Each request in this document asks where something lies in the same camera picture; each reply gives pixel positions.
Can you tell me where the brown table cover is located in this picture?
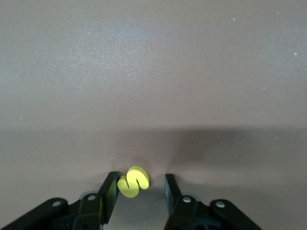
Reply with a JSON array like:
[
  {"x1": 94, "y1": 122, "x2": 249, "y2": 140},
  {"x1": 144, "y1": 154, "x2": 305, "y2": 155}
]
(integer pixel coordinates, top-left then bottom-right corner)
[{"x1": 0, "y1": 0, "x2": 307, "y2": 230}]

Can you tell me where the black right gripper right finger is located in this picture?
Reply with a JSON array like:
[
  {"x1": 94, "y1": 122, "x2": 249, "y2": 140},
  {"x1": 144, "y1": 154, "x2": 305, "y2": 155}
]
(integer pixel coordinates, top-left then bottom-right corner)
[{"x1": 164, "y1": 173, "x2": 264, "y2": 230}]

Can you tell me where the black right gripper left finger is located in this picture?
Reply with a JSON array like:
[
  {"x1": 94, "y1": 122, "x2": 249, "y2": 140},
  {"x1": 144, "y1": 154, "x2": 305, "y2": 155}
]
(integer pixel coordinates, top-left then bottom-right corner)
[{"x1": 0, "y1": 171, "x2": 120, "y2": 230}]

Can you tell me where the yellow foam letter s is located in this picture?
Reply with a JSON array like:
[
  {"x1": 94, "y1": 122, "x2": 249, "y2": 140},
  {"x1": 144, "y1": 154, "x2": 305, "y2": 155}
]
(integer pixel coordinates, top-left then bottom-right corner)
[{"x1": 117, "y1": 165, "x2": 150, "y2": 198}]

